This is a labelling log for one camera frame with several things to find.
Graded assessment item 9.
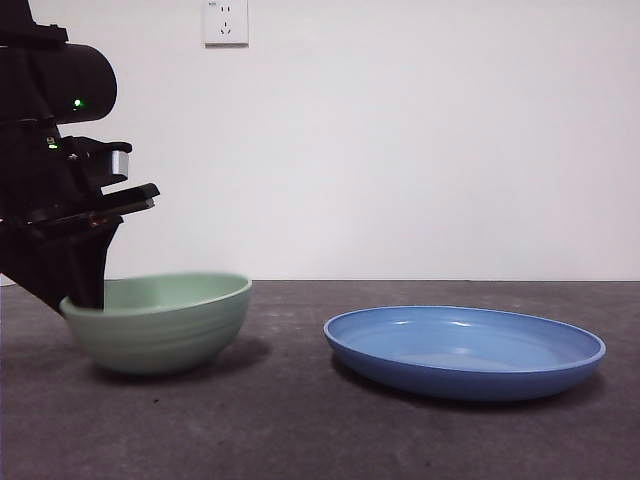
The green ribbed bowl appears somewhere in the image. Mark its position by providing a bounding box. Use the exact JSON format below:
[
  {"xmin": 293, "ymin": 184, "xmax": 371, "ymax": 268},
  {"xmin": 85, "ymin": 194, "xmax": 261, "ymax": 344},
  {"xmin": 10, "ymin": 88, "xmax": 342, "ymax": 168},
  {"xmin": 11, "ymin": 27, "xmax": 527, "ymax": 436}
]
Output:
[{"xmin": 59, "ymin": 271, "xmax": 253, "ymax": 377}]

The blue round plate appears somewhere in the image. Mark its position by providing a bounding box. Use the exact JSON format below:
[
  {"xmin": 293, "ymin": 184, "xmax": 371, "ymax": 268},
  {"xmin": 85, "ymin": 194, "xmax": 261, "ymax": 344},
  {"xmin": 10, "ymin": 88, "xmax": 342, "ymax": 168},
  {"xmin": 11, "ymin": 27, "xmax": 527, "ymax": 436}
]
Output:
[{"xmin": 322, "ymin": 305, "xmax": 607, "ymax": 403}]

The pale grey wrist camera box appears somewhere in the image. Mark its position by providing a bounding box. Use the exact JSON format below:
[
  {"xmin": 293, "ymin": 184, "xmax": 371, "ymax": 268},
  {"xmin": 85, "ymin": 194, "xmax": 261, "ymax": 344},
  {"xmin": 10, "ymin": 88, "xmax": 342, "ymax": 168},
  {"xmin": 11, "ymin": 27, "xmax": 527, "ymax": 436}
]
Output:
[{"xmin": 102, "ymin": 142, "xmax": 134, "ymax": 181}]

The white wall socket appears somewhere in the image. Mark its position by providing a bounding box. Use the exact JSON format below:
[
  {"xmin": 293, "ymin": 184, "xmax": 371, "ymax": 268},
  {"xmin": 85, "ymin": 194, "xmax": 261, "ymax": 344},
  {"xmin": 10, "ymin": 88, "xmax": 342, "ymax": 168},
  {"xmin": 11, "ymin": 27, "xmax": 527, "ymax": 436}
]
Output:
[{"xmin": 203, "ymin": 0, "xmax": 250, "ymax": 50}]

